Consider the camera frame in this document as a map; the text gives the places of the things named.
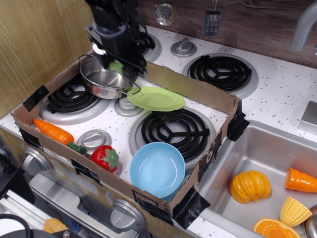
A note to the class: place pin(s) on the rear right black burner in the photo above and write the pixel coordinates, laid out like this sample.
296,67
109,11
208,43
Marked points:
230,73

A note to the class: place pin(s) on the orange toy pumpkin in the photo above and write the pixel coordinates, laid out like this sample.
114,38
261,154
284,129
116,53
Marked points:
250,186

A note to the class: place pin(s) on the silver oven door handle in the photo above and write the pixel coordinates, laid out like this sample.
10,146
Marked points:
68,203

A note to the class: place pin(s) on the stainless steel pot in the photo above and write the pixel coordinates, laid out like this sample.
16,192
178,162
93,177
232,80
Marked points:
104,83

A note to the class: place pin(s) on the orange toy fruit half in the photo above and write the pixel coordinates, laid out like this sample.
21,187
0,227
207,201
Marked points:
272,228

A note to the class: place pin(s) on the front right black burner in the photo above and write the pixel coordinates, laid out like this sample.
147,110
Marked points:
188,130

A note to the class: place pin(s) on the silver sink basin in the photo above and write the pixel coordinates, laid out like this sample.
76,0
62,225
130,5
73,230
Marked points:
260,148

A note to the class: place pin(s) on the silver stove knob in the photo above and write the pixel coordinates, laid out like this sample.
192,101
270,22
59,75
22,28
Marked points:
93,139
123,107
183,49

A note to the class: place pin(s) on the cardboard fence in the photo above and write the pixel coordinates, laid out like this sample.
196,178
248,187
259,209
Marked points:
187,204

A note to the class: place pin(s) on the silver faucet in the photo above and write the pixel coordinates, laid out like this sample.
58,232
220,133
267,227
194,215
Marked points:
304,27

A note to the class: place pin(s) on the light green plastic plate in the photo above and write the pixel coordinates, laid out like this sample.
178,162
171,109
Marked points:
156,99

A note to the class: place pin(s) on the silver rear stove knob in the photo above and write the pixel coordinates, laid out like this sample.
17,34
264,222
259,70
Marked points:
183,49

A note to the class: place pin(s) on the silver oven front knob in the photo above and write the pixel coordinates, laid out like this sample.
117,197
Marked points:
125,217
35,162

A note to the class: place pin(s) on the black burner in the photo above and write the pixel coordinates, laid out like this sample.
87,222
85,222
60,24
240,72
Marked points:
188,130
230,73
72,104
150,47

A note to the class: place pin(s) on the light blue plastic bowl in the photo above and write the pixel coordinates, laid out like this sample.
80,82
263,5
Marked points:
158,168

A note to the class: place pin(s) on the rear left black burner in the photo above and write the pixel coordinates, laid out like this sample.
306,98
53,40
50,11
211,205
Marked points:
150,47

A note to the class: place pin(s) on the hanging silver strainer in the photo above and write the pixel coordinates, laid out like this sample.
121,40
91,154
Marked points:
165,12

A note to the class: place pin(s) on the light green toy broccoli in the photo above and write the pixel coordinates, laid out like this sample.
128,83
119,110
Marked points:
116,66

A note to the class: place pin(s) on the red toy strawberry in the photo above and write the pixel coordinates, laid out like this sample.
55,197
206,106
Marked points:
106,157

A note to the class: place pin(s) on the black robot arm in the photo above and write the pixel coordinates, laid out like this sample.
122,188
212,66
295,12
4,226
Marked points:
111,14

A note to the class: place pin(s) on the yellow toy corn piece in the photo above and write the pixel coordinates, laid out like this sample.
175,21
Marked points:
293,212

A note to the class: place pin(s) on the silver stove top knob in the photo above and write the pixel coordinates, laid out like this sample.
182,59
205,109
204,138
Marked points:
123,107
93,139

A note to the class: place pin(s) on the hanging silver spatula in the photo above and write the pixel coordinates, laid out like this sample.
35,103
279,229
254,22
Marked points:
212,21

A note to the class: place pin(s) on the front left black burner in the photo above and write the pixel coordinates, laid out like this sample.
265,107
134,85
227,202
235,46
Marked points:
72,104

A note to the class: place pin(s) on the orange toy carrot piece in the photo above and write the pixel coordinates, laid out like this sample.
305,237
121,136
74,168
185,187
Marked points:
300,181

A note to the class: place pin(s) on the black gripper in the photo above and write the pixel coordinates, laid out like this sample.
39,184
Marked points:
118,46

